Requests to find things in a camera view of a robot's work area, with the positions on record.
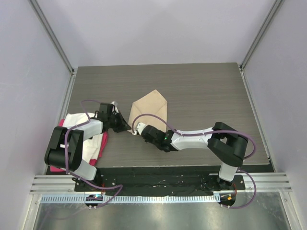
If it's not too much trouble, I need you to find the beige cloth napkin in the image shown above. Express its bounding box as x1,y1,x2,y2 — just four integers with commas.
128,90,167,132

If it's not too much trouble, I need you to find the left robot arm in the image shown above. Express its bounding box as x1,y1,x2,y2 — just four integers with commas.
44,102,131,191

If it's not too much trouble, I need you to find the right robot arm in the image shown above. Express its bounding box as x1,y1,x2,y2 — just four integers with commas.
136,122,248,191

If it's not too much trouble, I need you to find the white folded cloth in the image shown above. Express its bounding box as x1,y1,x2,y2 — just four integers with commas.
62,112,104,166

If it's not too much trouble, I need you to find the pink folded cloth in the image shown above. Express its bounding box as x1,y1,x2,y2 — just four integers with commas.
49,118,109,173

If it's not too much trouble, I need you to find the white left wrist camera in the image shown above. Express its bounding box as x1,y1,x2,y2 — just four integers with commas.
111,101,119,114

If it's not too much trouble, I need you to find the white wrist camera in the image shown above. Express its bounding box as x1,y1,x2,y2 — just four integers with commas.
132,122,147,136
111,101,119,114

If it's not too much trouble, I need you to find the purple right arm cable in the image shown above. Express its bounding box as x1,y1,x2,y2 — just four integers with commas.
131,113,259,209

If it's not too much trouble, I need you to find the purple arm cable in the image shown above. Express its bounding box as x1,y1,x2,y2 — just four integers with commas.
131,113,259,209
64,99,124,208

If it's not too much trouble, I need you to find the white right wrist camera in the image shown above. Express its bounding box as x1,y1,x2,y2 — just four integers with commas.
132,122,147,136

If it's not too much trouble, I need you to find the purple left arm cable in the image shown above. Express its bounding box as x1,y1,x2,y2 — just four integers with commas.
64,99,124,208

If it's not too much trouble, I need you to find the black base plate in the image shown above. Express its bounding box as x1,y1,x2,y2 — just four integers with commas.
73,166,246,197

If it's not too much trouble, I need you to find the white slotted cable duct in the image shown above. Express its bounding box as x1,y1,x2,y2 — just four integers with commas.
40,194,220,204

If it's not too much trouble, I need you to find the aluminium frame rail right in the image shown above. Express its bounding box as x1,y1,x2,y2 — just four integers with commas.
240,68,292,193

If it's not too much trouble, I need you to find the aluminium frame post left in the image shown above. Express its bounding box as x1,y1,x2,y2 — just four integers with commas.
28,0,74,75

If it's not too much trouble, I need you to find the aluminium frame post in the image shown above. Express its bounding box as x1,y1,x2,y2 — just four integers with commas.
28,0,74,75
239,0,284,71

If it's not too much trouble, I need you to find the aluminium frame post right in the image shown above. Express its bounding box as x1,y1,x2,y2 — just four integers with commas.
239,0,284,71

